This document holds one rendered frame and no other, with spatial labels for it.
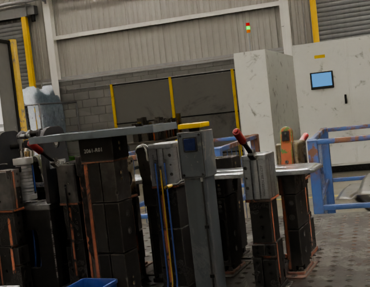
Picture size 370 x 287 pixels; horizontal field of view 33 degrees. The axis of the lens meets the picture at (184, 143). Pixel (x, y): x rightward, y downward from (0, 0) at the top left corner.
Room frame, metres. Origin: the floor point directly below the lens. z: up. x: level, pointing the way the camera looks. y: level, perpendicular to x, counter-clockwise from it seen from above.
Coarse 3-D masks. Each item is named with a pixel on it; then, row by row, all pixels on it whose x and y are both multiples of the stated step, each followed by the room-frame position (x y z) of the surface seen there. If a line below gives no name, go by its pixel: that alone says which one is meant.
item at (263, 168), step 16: (256, 160) 1.59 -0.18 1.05; (272, 160) 1.63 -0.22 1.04; (256, 176) 1.59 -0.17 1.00; (272, 176) 1.62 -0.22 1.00; (256, 192) 1.59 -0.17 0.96; (272, 192) 1.60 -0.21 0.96; (256, 208) 1.60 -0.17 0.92; (272, 208) 1.61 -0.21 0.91; (256, 224) 1.60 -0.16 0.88; (272, 224) 1.60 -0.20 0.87; (256, 240) 1.61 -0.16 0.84; (272, 240) 1.59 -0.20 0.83; (256, 256) 1.62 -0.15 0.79; (272, 256) 1.60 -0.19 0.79; (256, 272) 1.60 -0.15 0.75; (272, 272) 1.60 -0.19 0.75
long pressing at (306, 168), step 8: (232, 168) 1.91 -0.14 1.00; (240, 168) 1.88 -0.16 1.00; (280, 168) 1.76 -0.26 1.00; (288, 168) 1.73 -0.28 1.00; (296, 168) 1.71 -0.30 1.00; (304, 168) 1.66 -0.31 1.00; (312, 168) 1.70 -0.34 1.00; (320, 168) 1.75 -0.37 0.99; (136, 176) 1.99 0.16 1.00; (216, 176) 1.76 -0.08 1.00; (224, 176) 1.75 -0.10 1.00; (232, 176) 1.74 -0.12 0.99; (240, 176) 1.73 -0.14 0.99
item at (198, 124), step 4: (180, 124) 1.51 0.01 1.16; (184, 124) 1.49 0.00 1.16; (188, 124) 1.49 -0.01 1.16; (192, 124) 1.48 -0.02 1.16; (196, 124) 1.48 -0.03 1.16; (200, 124) 1.48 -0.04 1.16; (204, 124) 1.50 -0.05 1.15; (208, 124) 1.52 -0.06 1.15; (180, 128) 1.50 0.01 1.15; (184, 128) 1.49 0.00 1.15; (188, 128) 1.49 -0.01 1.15; (192, 128) 1.50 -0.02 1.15; (196, 128) 1.50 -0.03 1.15
